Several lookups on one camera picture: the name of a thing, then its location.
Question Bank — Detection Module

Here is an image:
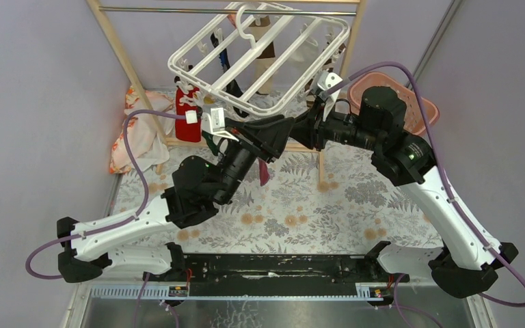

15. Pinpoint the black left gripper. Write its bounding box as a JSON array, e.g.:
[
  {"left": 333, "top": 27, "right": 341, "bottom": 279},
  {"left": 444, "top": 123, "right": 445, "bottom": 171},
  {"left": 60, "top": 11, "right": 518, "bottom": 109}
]
[{"left": 212, "top": 115, "right": 295, "bottom": 205}]

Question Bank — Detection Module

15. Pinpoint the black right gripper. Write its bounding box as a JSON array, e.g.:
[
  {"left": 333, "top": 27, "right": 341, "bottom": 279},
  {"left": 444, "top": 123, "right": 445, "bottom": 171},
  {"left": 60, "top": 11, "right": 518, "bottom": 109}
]
[{"left": 289, "top": 96, "right": 382, "bottom": 152}]

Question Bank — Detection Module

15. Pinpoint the brown mustard striped sock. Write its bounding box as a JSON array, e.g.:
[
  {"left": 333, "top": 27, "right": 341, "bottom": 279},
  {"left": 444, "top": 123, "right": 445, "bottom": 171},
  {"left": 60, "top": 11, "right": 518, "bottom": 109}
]
[{"left": 203, "top": 95, "right": 215, "bottom": 107}]

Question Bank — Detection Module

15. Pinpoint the red fluffy sock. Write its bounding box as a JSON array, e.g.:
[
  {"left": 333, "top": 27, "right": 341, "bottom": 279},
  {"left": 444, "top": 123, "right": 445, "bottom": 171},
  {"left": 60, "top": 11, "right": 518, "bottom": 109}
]
[{"left": 175, "top": 87, "right": 202, "bottom": 143}]

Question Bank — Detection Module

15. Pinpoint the white plastic sock hanger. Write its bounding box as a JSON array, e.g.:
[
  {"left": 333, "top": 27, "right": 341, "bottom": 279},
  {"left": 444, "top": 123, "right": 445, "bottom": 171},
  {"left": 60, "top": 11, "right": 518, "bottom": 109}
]
[{"left": 167, "top": 2, "right": 351, "bottom": 117}]

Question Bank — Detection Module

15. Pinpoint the dark green sock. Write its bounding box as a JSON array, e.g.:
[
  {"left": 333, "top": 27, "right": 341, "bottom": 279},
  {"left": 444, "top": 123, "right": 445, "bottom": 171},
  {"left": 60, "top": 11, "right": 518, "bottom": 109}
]
[{"left": 202, "top": 131, "right": 229, "bottom": 159}]

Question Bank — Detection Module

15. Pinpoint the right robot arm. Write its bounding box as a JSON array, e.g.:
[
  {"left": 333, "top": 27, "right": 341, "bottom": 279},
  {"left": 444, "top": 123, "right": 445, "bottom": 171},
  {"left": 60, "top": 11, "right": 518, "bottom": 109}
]
[{"left": 291, "top": 86, "right": 518, "bottom": 299}]

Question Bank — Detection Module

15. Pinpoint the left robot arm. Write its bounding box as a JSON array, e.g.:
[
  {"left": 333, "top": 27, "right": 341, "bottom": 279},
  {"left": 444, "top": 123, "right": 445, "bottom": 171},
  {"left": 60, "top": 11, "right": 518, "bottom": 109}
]
[{"left": 57, "top": 109, "right": 295, "bottom": 283}]

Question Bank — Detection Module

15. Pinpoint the orange purple sock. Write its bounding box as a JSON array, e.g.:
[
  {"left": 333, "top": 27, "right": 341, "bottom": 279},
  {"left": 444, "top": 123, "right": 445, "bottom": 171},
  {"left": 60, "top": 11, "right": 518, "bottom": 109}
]
[{"left": 258, "top": 159, "right": 270, "bottom": 187}]

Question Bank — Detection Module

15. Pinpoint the floral patterned mat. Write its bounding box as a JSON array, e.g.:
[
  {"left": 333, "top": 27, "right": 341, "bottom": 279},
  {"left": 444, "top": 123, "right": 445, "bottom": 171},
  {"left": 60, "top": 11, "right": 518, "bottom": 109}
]
[{"left": 101, "top": 90, "right": 447, "bottom": 256}]

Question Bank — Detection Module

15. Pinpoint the brown white striped sock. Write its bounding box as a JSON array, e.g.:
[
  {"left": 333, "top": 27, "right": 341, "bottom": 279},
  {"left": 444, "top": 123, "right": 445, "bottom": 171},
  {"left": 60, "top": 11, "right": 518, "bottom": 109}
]
[{"left": 304, "top": 43, "right": 347, "bottom": 109}]

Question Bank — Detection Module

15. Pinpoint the cream white sock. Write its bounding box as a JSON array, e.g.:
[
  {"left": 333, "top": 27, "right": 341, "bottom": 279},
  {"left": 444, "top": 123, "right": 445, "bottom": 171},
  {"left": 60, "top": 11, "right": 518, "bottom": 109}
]
[{"left": 289, "top": 36, "right": 319, "bottom": 64}]

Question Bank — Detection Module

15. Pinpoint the black blue sock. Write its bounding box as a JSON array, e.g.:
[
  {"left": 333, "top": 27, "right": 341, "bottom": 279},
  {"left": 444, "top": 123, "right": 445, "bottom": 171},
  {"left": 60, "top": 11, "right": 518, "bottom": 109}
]
[{"left": 210, "top": 32, "right": 249, "bottom": 118}]

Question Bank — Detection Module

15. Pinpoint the pink plastic laundry basket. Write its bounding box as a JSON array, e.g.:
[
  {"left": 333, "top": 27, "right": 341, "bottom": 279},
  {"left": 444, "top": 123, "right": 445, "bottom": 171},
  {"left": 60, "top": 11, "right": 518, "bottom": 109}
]
[{"left": 347, "top": 72, "right": 440, "bottom": 137}]

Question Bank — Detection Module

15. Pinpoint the beige brown striped sock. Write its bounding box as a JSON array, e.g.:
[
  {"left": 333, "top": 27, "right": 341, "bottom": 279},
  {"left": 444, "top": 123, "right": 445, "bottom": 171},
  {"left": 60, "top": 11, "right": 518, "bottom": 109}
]
[{"left": 250, "top": 16, "right": 275, "bottom": 95}]

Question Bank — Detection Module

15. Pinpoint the orange white floral cloth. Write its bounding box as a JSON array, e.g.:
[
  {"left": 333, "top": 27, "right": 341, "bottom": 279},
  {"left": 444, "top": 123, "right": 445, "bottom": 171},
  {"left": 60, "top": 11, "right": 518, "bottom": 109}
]
[{"left": 109, "top": 86, "right": 175, "bottom": 174}]

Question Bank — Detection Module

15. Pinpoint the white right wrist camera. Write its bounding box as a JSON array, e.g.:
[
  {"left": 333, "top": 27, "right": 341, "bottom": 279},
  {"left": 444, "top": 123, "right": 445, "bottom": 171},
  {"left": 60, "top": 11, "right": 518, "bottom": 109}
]
[{"left": 317, "top": 71, "right": 342, "bottom": 111}]

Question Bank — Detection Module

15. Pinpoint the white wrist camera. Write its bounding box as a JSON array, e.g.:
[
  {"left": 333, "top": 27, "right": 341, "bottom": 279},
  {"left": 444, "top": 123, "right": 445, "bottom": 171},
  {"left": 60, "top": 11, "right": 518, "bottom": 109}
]
[
  {"left": 185, "top": 107, "right": 238, "bottom": 141},
  {"left": 317, "top": 71, "right": 342, "bottom": 111}
]

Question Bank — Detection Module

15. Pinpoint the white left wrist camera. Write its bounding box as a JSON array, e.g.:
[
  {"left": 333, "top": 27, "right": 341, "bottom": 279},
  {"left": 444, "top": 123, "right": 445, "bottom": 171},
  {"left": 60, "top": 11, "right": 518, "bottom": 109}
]
[{"left": 185, "top": 107, "right": 238, "bottom": 141}]

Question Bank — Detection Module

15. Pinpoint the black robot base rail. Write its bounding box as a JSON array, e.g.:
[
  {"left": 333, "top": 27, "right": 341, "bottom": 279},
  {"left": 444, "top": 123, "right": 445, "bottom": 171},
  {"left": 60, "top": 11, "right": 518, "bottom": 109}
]
[{"left": 144, "top": 252, "right": 408, "bottom": 303}]

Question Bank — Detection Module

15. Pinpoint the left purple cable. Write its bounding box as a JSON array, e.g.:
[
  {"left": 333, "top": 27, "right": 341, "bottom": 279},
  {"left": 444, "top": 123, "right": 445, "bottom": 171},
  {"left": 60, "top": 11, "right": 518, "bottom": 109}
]
[{"left": 25, "top": 108, "right": 191, "bottom": 282}]

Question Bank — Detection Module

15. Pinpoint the purple cable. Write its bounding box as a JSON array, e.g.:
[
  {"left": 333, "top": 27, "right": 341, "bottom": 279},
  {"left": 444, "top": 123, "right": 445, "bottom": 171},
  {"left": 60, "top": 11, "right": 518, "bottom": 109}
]
[
  {"left": 330, "top": 61, "right": 525, "bottom": 328},
  {"left": 25, "top": 108, "right": 191, "bottom": 282}
]

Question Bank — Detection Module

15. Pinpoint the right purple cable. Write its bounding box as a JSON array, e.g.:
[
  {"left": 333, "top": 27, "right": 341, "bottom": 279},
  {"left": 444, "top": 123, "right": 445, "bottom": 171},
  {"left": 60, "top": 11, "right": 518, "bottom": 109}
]
[{"left": 330, "top": 61, "right": 525, "bottom": 328}]

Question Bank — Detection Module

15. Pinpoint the wooden drying rack frame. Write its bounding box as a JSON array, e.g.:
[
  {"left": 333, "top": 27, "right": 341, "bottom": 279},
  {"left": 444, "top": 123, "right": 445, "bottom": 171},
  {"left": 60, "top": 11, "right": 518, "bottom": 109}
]
[{"left": 85, "top": 0, "right": 366, "bottom": 186}]

